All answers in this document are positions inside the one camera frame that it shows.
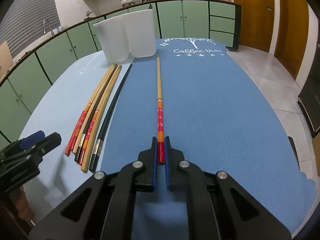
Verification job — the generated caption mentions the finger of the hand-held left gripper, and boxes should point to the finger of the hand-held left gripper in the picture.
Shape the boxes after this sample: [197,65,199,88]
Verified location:
[19,130,46,149]
[31,133,62,157]

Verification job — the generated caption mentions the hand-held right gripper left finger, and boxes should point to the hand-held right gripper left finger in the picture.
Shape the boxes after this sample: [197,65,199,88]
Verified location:
[29,136,158,240]

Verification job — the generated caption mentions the grey roller shutter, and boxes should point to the grey roller shutter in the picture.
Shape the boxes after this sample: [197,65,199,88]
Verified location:
[0,0,60,53]

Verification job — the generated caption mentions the green kitchen counter cabinets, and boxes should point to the green kitchen counter cabinets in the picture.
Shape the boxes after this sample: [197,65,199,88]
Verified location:
[0,0,242,143]

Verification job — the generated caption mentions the light blue table mat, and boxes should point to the light blue table mat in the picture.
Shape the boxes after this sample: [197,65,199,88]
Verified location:
[19,51,133,218]

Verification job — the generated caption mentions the cardboard sheet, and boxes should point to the cardboard sheet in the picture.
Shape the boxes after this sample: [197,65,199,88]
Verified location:
[0,41,13,68]

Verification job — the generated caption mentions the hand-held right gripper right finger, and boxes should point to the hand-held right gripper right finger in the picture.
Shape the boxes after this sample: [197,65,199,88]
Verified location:
[165,136,292,240]

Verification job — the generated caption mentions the wooden door panel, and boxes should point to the wooden door panel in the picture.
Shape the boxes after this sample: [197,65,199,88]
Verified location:
[274,0,310,80]

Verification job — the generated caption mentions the plain wooden chopstick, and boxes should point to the plain wooden chopstick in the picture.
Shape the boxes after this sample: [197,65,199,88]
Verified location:
[81,65,123,172]
[72,64,116,155]

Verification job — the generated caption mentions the dark blue printed table mat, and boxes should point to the dark blue printed table mat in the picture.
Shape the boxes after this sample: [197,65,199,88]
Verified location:
[100,37,310,240]

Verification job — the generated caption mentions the person's left hand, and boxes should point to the person's left hand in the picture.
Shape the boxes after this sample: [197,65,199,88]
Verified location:
[10,184,34,228]

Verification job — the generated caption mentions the wooden door with knob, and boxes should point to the wooden door with knob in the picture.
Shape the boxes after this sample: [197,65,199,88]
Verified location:
[232,0,275,53]

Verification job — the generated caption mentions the black cabinet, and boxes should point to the black cabinet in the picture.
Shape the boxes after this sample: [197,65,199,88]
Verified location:
[297,75,320,138]

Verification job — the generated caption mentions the white two-compartment utensil holder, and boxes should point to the white two-compartment utensil holder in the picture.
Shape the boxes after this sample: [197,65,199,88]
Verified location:
[93,9,157,63]

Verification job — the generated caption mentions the chrome sink faucet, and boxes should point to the chrome sink faucet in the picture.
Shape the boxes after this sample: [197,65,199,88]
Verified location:
[43,19,54,36]

